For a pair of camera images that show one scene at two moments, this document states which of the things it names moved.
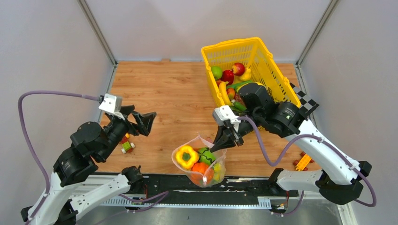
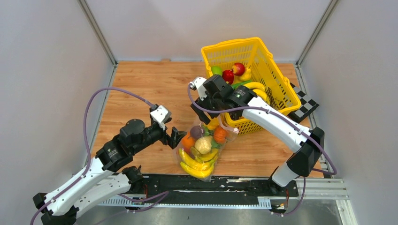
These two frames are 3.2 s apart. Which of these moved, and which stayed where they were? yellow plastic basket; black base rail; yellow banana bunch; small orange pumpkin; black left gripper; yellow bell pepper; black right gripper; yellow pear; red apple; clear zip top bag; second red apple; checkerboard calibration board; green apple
Moved: clear zip top bag; yellow bell pepper; yellow banana bunch; black left gripper; small orange pumpkin; black right gripper
Stayed: black base rail; yellow plastic basket; green apple; second red apple; red apple; yellow pear; checkerboard calibration board
